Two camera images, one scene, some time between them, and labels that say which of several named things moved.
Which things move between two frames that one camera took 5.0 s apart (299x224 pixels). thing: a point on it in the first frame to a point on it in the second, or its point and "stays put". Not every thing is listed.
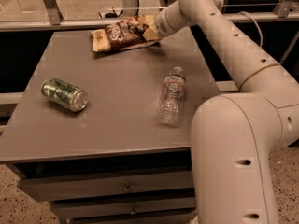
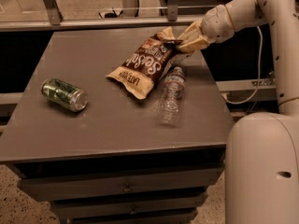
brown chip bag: (126, 34) to (144, 68)
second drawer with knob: (80, 208) stays put
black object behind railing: (111, 15) stays put
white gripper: (163, 24) to (215, 22)
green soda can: (71, 97) stays put
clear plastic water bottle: (173, 97) stays put
